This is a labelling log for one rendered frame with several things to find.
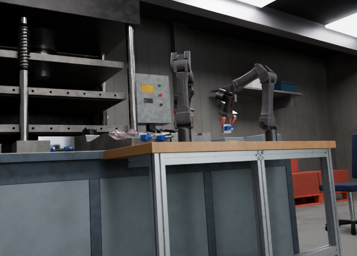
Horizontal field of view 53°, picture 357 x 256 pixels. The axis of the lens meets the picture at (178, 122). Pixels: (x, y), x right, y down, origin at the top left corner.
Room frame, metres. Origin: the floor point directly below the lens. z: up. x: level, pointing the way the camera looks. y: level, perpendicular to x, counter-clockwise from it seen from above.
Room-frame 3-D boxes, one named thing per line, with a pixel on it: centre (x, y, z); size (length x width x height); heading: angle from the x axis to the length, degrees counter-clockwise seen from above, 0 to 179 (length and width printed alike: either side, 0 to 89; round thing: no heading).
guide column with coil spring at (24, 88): (2.28, 0.99, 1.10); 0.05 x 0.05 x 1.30
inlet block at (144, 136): (1.73, 0.15, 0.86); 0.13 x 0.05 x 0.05; 48
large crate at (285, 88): (6.75, -2.01, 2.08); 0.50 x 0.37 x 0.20; 126
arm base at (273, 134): (2.00, -0.51, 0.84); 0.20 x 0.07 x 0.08; 126
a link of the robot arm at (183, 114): (1.67, -0.03, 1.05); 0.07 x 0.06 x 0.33; 82
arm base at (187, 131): (1.65, -0.02, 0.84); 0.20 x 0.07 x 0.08; 126
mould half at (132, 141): (1.95, 0.32, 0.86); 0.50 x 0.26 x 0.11; 48
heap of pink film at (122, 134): (1.95, 0.32, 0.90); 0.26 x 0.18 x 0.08; 48
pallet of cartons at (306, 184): (6.30, -2.04, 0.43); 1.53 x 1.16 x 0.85; 126
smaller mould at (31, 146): (1.78, 0.74, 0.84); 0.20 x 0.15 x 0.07; 31
